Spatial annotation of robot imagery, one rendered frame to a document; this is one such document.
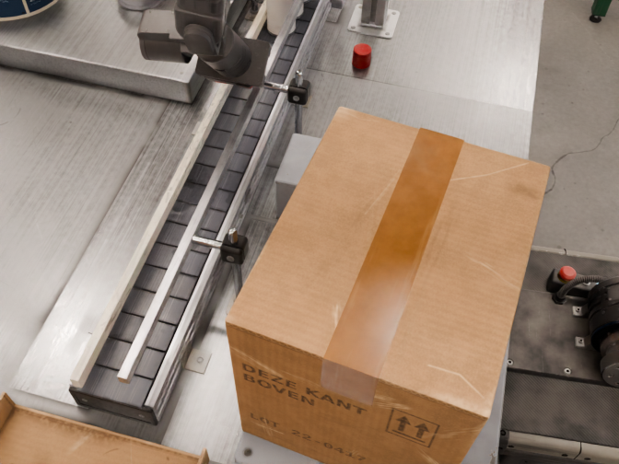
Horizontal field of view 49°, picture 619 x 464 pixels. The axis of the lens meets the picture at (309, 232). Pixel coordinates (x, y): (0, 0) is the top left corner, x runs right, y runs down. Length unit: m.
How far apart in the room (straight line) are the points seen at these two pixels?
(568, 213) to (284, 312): 1.73
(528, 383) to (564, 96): 1.31
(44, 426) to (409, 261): 0.50
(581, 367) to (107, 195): 1.09
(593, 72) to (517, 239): 2.13
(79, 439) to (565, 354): 1.12
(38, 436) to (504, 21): 1.10
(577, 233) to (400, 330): 1.65
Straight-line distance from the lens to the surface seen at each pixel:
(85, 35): 1.32
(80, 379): 0.85
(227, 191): 1.02
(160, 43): 0.95
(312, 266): 0.64
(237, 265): 0.88
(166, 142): 1.16
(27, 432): 0.93
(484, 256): 0.67
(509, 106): 1.27
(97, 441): 0.90
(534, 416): 1.61
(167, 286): 0.83
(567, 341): 1.69
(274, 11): 1.24
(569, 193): 2.33
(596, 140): 2.53
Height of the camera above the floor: 1.65
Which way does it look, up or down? 53 degrees down
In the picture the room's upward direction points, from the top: 2 degrees clockwise
